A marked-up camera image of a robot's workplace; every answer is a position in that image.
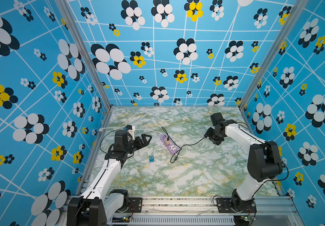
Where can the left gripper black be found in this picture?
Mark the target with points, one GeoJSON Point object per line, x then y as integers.
{"type": "Point", "coordinates": [145, 142]}

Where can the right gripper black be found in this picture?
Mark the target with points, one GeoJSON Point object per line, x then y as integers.
{"type": "Point", "coordinates": [207, 134]}

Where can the pink usb charger cube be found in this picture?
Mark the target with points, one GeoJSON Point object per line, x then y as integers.
{"type": "Point", "coordinates": [166, 139]}

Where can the purple power strip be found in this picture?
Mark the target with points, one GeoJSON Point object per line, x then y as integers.
{"type": "Point", "coordinates": [169, 145]}

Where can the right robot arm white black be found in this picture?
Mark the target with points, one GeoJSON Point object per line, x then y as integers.
{"type": "Point", "coordinates": [264, 162]}

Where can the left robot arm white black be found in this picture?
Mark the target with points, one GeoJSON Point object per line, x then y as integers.
{"type": "Point", "coordinates": [94, 207]}

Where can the blue mp3 player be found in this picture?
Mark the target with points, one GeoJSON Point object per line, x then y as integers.
{"type": "Point", "coordinates": [151, 158]}

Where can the left green circuit board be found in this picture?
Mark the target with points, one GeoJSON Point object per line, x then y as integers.
{"type": "Point", "coordinates": [121, 219]}

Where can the green circuit board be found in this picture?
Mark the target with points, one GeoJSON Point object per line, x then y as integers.
{"type": "Point", "coordinates": [121, 219]}
{"type": "Point", "coordinates": [241, 221]}

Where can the right green circuit board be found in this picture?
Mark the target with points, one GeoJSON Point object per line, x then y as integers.
{"type": "Point", "coordinates": [241, 221]}

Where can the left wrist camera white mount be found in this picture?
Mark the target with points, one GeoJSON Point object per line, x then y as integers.
{"type": "Point", "coordinates": [131, 130]}

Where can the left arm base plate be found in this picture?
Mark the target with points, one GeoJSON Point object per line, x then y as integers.
{"type": "Point", "coordinates": [134, 205]}

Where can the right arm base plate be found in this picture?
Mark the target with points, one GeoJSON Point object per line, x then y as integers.
{"type": "Point", "coordinates": [235, 205]}

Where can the aluminium front rail frame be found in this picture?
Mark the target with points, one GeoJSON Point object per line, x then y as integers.
{"type": "Point", "coordinates": [201, 211]}

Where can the left aluminium corner post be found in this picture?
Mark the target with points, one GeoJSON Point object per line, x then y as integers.
{"type": "Point", "coordinates": [67, 15]}

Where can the aluminium corner post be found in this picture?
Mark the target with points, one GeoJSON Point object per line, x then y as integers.
{"type": "Point", "coordinates": [281, 37]}
{"type": "Point", "coordinates": [67, 15]}

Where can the right aluminium corner post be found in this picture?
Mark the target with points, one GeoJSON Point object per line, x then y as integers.
{"type": "Point", "coordinates": [281, 37]}

